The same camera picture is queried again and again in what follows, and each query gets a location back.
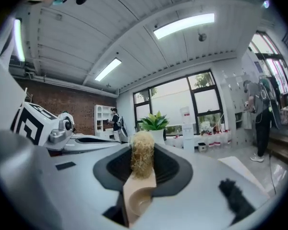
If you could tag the white lockers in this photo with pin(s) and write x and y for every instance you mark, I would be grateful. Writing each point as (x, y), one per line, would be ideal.
(232, 97)

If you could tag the black framed window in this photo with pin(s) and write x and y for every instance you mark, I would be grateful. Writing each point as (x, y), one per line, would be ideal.
(172, 99)

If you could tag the brown wooden platform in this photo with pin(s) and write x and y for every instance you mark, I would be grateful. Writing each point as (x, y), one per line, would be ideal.
(283, 147)

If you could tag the white vase with green plant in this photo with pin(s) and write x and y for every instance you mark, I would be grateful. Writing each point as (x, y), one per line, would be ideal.
(156, 123)

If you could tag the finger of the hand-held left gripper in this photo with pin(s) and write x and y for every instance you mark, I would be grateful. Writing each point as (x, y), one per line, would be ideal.
(93, 147)
(93, 137)

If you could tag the brown bowl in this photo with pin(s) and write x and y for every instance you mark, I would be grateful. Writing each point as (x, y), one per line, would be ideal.
(140, 202)

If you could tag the white arched cabinet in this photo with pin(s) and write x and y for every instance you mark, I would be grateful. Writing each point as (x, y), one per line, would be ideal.
(103, 121)

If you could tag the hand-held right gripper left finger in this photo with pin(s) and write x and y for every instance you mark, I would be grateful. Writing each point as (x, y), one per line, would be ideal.
(81, 188)

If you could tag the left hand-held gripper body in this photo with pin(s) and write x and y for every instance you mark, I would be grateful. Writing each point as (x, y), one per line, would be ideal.
(31, 126)

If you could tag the long ceiling light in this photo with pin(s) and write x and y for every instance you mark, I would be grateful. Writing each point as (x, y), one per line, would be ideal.
(19, 39)
(182, 25)
(108, 69)

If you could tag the white water dispenser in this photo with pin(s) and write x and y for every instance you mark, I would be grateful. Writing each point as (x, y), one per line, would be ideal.
(187, 133)

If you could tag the row of clear water jugs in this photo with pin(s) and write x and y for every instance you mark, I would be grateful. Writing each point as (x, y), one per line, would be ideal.
(217, 139)

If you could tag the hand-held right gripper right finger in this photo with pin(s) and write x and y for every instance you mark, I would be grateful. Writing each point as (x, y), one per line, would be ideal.
(201, 200)

